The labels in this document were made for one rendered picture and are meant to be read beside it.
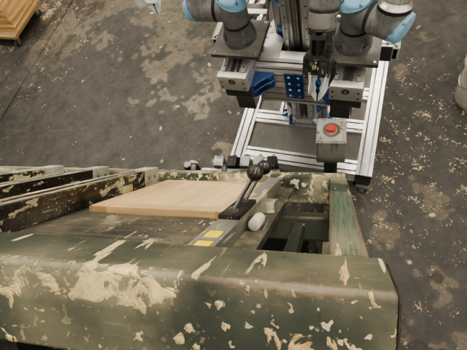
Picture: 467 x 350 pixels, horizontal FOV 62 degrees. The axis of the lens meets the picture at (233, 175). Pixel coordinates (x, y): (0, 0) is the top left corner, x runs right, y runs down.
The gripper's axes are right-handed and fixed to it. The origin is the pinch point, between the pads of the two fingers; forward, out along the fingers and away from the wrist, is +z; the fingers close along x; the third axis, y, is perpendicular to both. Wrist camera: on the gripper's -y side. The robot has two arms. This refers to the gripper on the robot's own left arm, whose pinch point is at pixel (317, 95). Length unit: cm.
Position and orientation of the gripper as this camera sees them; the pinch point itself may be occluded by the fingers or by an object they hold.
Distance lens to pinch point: 119.4
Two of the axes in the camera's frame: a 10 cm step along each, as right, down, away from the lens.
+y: -3.6, 5.7, -7.4
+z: 0.5, 8.0, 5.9
